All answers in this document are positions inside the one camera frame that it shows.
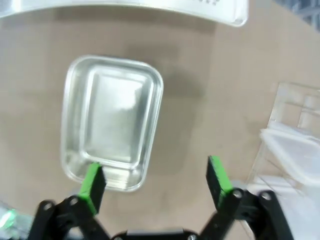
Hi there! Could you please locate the lidded clear food container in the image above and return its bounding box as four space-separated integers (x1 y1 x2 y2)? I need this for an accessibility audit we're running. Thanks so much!
61 54 165 193

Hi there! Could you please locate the silver metal tray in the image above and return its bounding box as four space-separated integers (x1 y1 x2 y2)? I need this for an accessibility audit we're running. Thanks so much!
0 0 251 28

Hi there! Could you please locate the clear plastic container lid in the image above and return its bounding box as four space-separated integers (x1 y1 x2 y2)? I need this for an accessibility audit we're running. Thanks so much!
246 179 320 240
259 127 320 187

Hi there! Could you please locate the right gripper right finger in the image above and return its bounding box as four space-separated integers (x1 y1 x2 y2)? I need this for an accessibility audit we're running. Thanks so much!
199 155 292 240

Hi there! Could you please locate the metal wire lid rack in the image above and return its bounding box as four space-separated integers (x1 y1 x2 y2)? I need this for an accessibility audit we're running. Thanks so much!
246 81 320 193

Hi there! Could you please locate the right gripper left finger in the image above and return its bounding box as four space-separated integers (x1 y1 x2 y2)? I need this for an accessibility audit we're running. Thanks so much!
29 162 113 240

